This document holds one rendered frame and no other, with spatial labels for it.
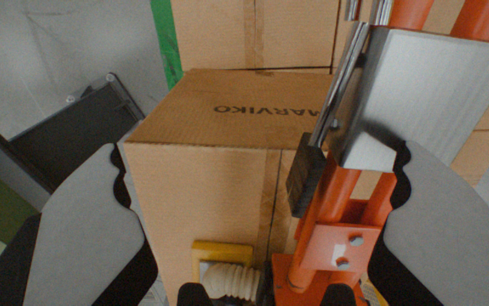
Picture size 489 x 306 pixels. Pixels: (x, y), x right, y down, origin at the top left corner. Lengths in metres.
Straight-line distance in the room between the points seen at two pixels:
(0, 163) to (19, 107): 1.03
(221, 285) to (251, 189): 0.13
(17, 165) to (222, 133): 0.58
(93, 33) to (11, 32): 0.41
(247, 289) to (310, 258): 0.17
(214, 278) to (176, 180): 0.14
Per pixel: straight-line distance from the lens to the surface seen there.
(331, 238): 0.18
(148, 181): 0.35
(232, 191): 0.33
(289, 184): 0.17
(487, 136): 1.05
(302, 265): 0.20
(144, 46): 1.30
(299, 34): 0.66
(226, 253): 0.41
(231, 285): 0.35
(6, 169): 0.82
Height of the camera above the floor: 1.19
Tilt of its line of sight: 58 degrees down
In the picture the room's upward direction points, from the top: 178 degrees counter-clockwise
